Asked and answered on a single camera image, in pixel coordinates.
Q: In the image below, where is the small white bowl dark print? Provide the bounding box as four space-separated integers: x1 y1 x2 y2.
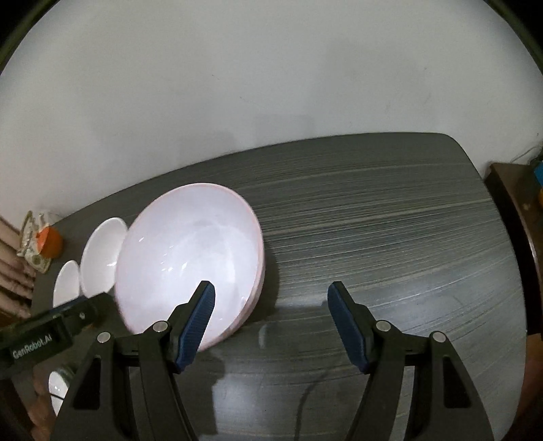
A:
52 260 81 308

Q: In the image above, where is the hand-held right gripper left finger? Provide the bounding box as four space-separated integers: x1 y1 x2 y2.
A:
51 280 216 441

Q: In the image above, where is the floral ceramic teapot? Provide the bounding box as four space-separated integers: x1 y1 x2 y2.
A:
17 211 60 272

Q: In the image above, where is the white bowl with blue print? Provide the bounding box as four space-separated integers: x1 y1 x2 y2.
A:
80 217 128 298

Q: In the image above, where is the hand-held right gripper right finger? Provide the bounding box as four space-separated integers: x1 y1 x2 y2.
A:
327 281 495 441

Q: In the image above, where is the white plate with pink flowers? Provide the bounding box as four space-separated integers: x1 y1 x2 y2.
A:
48 367 77 420

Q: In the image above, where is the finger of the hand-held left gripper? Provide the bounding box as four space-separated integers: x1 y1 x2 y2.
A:
51 292 117 337

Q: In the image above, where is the orange cup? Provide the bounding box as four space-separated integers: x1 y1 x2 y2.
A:
36 227 64 258

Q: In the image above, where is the patterned beige curtain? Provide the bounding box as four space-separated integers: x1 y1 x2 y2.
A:
0 216 37 319

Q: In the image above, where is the large pink bowl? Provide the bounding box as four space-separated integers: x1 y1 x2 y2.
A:
114 182 267 352

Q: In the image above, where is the dark wooden side cabinet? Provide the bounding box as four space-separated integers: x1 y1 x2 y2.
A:
484 161 543 340

